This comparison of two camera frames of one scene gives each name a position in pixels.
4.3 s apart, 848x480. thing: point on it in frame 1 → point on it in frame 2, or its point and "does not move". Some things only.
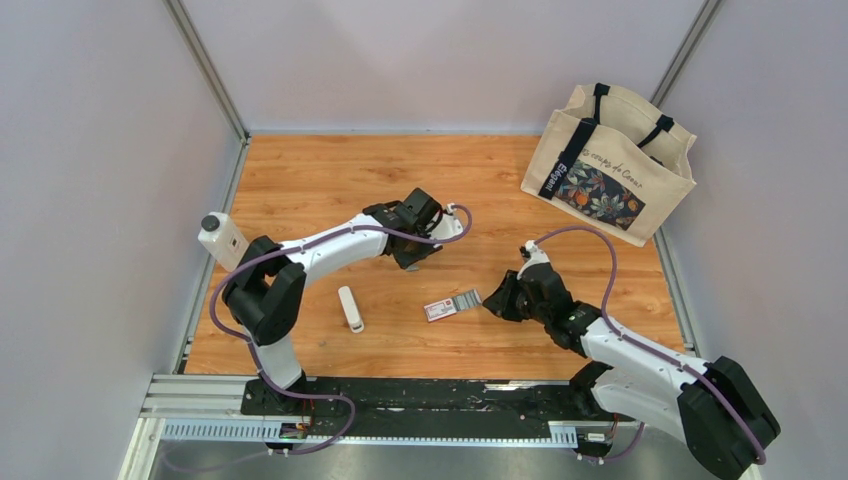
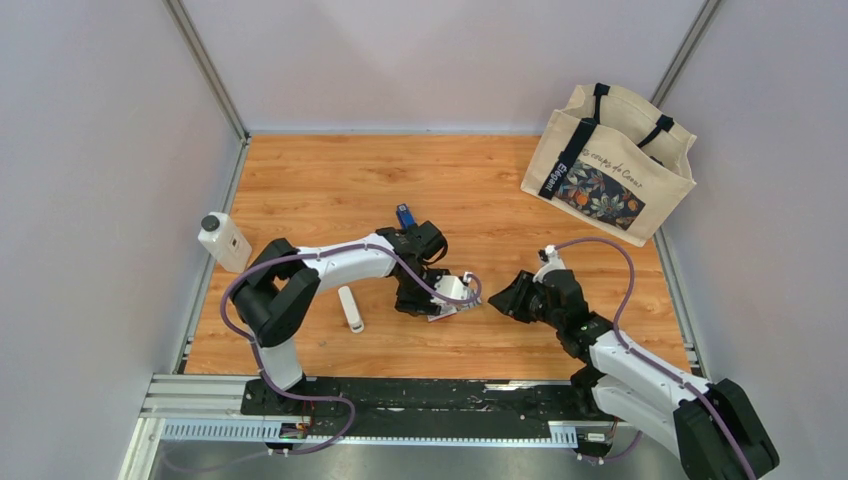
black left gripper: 405,260 → 415,305
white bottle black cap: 222,239 does not move
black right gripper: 500,301 does not move
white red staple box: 439,309 does not move
